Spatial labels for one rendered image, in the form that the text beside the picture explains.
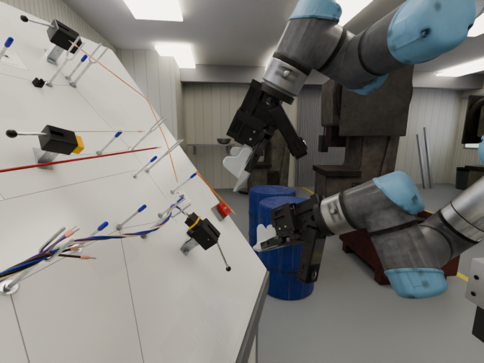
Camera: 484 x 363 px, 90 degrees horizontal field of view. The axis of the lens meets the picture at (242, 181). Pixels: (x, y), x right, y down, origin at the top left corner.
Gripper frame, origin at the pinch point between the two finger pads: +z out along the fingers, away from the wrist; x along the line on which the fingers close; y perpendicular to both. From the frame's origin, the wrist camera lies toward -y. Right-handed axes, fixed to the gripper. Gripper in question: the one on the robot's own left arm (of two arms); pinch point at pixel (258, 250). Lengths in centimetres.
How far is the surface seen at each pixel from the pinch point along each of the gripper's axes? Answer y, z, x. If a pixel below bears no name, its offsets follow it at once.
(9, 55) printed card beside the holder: 46, 14, 51
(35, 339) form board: -8.8, 2.8, 41.2
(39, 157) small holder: 19.7, 8.5, 43.5
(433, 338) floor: -63, 15, -177
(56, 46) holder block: 54, 14, 43
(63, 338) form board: -9.4, 3.4, 38.2
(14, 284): -2.2, 2.1, 44.2
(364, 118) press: 166, 14, -278
